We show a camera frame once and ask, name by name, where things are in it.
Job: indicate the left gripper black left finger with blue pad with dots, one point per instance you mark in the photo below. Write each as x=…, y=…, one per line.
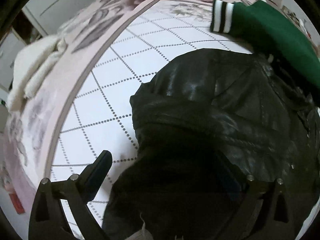
x=48, y=219

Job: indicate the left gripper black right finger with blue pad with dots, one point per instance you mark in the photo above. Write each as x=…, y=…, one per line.
x=264, y=213

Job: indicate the black leather jacket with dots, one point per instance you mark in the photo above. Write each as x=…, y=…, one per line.
x=207, y=120

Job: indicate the floral pink bed cover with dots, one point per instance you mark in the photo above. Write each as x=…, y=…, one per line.
x=31, y=134

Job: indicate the white diamond pattern mat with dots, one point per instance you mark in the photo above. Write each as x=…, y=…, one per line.
x=100, y=116

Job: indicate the white folded blanket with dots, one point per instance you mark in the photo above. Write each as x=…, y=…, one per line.
x=31, y=66

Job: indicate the green varsity jacket folded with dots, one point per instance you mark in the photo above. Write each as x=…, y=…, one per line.
x=269, y=32

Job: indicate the white sliding wardrobe door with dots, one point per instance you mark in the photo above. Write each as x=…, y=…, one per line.
x=48, y=15

